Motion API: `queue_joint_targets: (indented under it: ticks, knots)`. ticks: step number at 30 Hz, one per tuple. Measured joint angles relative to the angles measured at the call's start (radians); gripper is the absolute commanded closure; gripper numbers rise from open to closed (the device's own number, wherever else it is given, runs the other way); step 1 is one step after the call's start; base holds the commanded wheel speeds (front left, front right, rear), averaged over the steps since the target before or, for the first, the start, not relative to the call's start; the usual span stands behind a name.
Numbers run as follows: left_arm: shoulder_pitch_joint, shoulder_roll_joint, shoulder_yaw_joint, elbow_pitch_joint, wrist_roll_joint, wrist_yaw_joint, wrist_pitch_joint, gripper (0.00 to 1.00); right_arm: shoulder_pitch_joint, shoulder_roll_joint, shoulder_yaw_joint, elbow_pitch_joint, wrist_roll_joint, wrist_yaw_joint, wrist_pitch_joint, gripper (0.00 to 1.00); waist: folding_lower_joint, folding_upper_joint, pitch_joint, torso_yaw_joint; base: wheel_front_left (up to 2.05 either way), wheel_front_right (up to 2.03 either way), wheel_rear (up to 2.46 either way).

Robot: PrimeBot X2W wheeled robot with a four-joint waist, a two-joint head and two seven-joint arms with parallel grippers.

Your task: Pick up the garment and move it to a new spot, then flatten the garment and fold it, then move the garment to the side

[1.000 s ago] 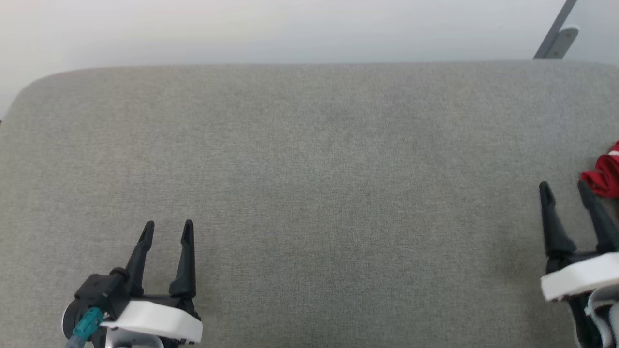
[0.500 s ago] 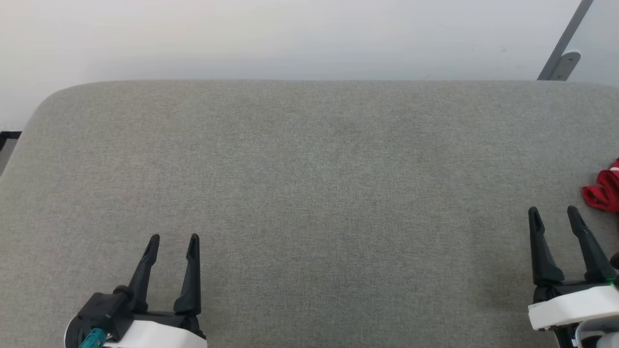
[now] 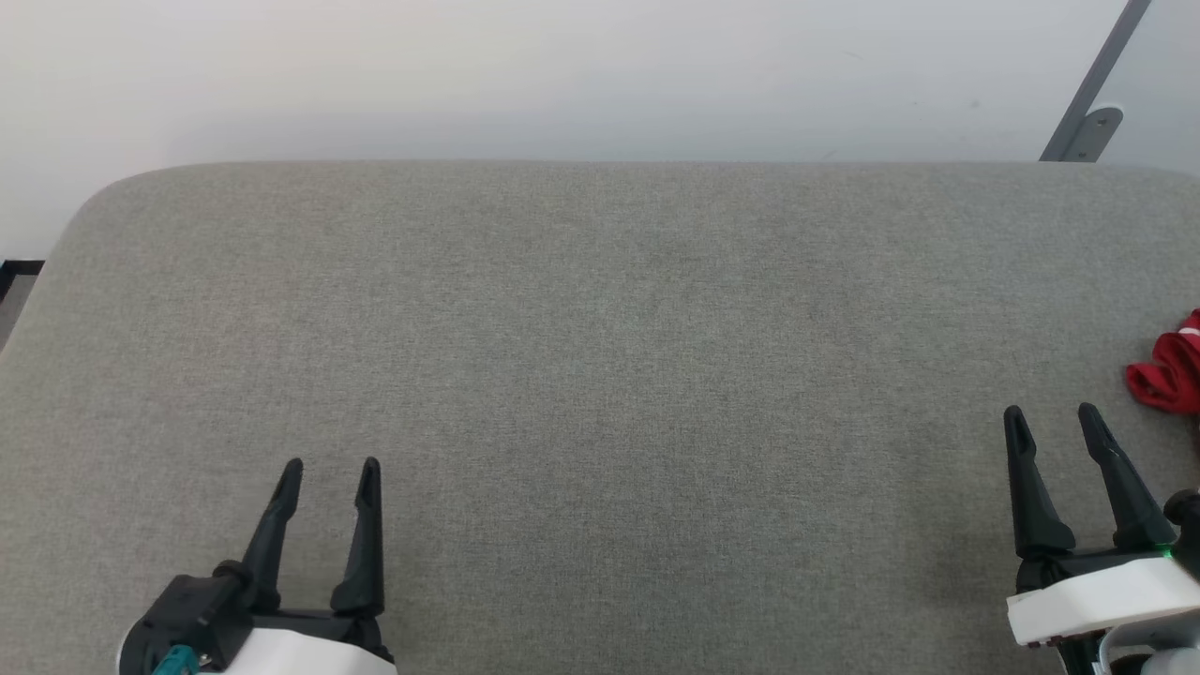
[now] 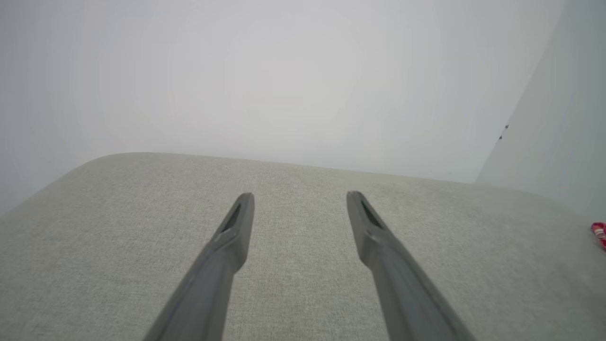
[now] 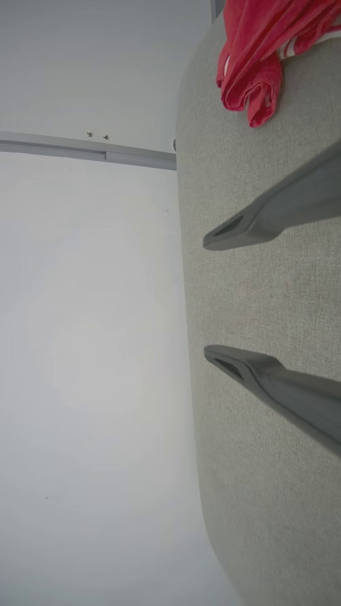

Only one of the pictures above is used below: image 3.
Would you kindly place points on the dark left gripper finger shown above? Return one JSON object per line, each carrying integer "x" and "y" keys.
{"x": 270, "y": 544}
{"x": 361, "y": 553}

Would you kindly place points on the grey fabric sofa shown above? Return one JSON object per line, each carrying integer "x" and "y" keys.
{"x": 562, "y": 375}

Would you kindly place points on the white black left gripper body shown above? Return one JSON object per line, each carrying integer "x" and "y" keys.
{"x": 309, "y": 652}

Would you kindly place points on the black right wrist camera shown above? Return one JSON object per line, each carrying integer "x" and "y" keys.
{"x": 1186, "y": 530}

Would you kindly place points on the grey metal bracket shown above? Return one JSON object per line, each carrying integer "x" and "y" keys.
{"x": 1095, "y": 131}

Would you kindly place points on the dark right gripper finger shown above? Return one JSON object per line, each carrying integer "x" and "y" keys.
{"x": 1125, "y": 497}
{"x": 1036, "y": 506}

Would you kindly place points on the grey metal frame bar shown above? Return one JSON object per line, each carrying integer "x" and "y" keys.
{"x": 1097, "y": 70}

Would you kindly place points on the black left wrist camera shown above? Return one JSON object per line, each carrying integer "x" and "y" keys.
{"x": 192, "y": 609}

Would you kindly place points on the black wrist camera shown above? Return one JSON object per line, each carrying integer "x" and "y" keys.
{"x": 1186, "y": 530}
{"x": 192, "y": 609}

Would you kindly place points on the black baseboard strip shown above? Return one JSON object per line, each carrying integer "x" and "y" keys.
{"x": 19, "y": 272}

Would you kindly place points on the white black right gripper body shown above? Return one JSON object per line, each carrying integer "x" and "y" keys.
{"x": 1106, "y": 595}

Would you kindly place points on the red white basketball jersey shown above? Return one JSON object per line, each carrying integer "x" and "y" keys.
{"x": 1172, "y": 375}

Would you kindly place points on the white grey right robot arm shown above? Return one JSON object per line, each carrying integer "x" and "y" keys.
{"x": 1144, "y": 656}

